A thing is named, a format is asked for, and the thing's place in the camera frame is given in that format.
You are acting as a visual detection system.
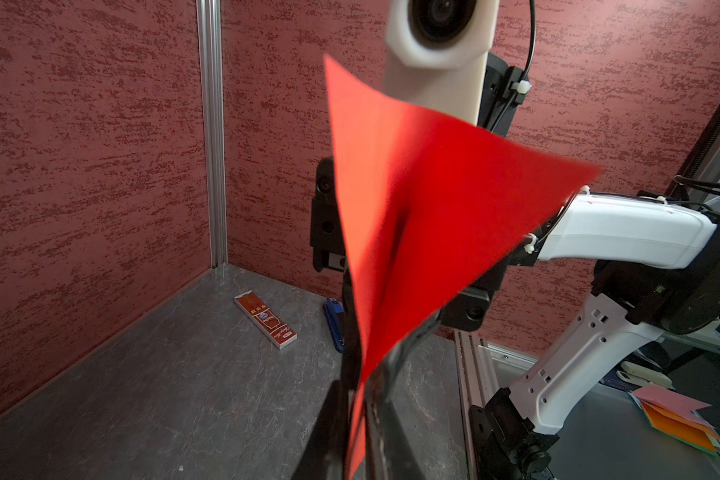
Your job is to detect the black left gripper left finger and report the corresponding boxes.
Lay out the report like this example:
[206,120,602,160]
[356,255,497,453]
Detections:
[292,269,360,479]

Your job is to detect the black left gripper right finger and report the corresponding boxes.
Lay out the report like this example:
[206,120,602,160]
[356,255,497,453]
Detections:
[364,311,441,479]

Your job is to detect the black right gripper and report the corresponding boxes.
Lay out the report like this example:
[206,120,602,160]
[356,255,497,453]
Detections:
[309,52,532,334]

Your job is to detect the red square paper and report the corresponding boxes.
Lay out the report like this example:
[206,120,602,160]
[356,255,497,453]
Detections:
[323,55,602,480]

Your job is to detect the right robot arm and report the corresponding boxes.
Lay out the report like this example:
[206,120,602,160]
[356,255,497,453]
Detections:
[324,56,720,479]

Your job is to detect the blue stapler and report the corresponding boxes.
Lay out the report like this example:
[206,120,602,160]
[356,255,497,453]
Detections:
[323,298,345,353]

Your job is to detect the red pencil box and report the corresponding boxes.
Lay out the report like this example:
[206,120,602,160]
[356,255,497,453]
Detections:
[234,290,298,350]

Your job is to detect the colored paper stack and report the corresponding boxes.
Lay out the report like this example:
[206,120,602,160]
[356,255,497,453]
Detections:
[630,384,720,456]

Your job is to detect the aluminium right corner post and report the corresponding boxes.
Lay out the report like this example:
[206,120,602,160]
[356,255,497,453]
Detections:
[196,0,228,268]

